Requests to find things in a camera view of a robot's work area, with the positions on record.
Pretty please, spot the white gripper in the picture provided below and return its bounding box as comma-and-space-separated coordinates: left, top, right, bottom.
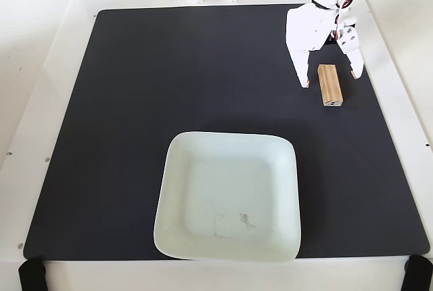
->
286, 2, 365, 89

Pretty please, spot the wooden block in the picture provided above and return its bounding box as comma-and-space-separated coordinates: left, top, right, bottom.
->
317, 64, 344, 108

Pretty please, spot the white square plate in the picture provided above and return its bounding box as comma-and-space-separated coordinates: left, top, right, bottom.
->
153, 131, 302, 265

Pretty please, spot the dark grey mat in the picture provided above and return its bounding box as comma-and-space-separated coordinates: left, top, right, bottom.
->
22, 3, 430, 261

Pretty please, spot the black table clamp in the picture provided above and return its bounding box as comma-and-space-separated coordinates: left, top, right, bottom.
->
18, 257, 47, 291
400, 254, 433, 291

